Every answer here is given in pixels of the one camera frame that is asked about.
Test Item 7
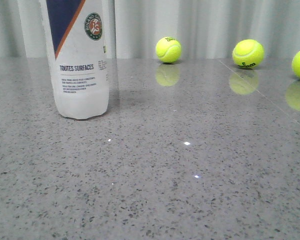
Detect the yellow tennis ball centre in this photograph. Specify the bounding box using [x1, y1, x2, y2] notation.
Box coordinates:
[155, 36, 182, 64]

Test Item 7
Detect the grey pleated curtain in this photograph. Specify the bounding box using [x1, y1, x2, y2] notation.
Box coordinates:
[0, 0, 300, 60]

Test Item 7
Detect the white Wilson tennis ball can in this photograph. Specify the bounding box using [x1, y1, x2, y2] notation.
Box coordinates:
[39, 0, 109, 120]

